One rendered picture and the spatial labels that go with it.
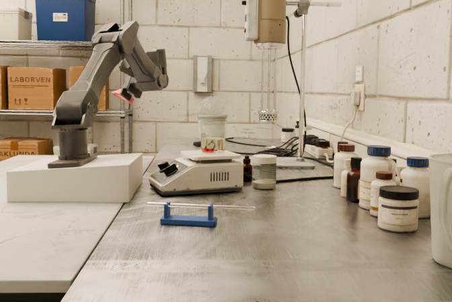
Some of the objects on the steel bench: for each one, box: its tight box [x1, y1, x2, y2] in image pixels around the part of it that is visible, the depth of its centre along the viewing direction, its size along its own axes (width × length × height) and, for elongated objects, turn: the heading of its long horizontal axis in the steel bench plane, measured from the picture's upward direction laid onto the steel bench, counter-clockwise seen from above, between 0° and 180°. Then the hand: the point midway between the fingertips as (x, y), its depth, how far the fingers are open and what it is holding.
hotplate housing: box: [149, 157, 243, 196], centre depth 125 cm, size 22×13×8 cm
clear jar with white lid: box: [252, 154, 276, 190], centre depth 127 cm, size 6×6×8 cm
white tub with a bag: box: [197, 96, 228, 141], centre depth 236 cm, size 14×14×21 cm
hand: (119, 81), depth 177 cm, fingers open, 9 cm apart
